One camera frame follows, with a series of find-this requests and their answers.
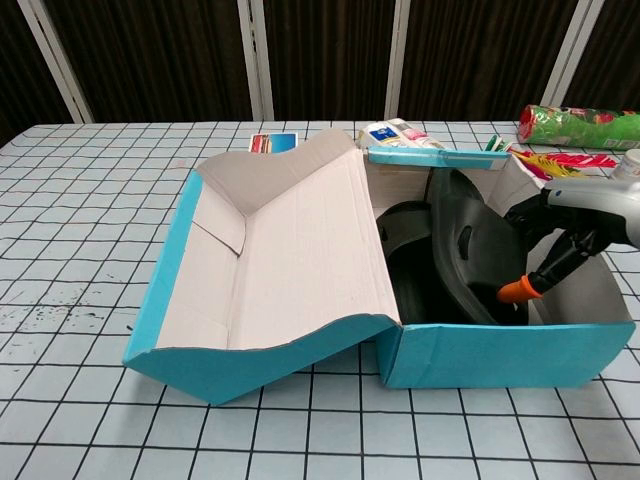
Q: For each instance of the red yellow feather shuttlecock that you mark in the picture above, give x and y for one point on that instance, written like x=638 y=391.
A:
x=565 y=162

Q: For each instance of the white printed snack package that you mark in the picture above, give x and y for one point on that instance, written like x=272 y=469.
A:
x=395 y=134

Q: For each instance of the black rubber slipper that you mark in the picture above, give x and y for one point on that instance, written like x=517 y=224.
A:
x=470 y=240
x=405 y=280

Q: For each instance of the blue and red postcard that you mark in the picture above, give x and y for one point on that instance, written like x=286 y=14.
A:
x=274 y=141

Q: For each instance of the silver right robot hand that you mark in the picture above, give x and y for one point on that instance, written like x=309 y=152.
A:
x=595 y=205

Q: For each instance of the small white plastic jar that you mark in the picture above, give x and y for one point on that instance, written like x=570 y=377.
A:
x=631 y=165

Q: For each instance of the green chip can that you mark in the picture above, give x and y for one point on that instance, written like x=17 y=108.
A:
x=575 y=127

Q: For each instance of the light blue checked tablecloth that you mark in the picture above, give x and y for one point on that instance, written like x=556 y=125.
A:
x=100 y=250

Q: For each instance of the black folding screen white frame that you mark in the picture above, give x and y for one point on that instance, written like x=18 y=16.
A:
x=325 y=50

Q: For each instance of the light blue cardboard shoe box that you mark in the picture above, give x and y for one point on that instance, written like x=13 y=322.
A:
x=300 y=260

